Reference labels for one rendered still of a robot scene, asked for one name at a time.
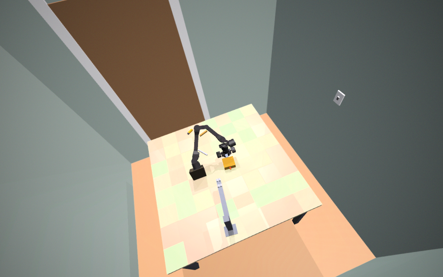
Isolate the yellow block with round hole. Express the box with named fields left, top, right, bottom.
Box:
left=222, top=156, right=236, bottom=170

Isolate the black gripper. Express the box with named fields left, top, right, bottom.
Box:
left=216, top=146, right=236, bottom=158

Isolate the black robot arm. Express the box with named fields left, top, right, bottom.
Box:
left=191, top=125, right=236, bottom=170

